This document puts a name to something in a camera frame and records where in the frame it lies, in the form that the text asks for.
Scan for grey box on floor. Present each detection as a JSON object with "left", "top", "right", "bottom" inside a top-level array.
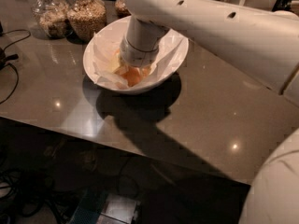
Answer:
[{"left": 67, "top": 191, "right": 142, "bottom": 224}]

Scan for black cable on table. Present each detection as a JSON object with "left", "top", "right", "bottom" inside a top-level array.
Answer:
[{"left": 0, "top": 28, "right": 32, "bottom": 105}]

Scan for left glass jar with grains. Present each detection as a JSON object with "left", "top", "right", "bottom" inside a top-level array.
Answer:
[{"left": 31, "top": 0, "right": 72, "bottom": 39}]

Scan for lower orange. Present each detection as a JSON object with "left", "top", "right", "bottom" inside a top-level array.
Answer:
[{"left": 115, "top": 64, "right": 151, "bottom": 87}]

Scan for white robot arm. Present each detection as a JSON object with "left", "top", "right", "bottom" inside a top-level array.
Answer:
[{"left": 121, "top": 0, "right": 299, "bottom": 224}]

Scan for white paper liner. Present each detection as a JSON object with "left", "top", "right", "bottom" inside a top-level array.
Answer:
[{"left": 92, "top": 28, "right": 188, "bottom": 91}]

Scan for glass jar with grains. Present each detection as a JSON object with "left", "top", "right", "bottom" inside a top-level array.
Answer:
[
  {"left": 114, "top": 0, "right": 131, "bottom": 18},
  {"left": 31, "top": 0, "right": 72, "bottom": 39},
  {"left": 67, "top": 0, "right": 107, "bottom": 43}
]

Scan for black cables on floor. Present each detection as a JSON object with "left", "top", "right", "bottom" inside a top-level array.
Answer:
[{"left": 0, "top": 168, "right": 73, "bottom": 224}]

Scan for white tilted bowl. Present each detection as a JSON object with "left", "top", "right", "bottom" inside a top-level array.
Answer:
[{"left": 82, "top": 15, "right": 190, "bottom": 95}]

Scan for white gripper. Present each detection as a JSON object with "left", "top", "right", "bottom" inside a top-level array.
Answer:
[{"left": 120, "top": 16, "right": 169, "bottom": 68}]

